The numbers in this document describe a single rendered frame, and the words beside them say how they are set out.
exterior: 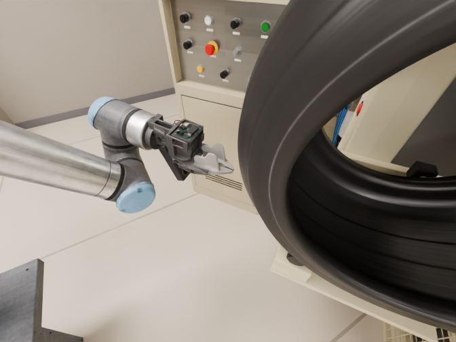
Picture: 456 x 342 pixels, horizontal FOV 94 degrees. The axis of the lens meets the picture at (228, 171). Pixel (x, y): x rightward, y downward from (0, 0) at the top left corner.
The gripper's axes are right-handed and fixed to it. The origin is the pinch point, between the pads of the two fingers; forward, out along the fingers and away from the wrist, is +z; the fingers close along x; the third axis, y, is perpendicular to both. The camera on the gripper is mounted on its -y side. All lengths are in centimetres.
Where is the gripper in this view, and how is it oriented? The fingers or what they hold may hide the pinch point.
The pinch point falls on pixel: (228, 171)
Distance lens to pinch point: 50.1
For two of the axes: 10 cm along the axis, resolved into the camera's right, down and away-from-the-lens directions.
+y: 1.1, -6.5, -7.5
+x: 4.1, -6.6, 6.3
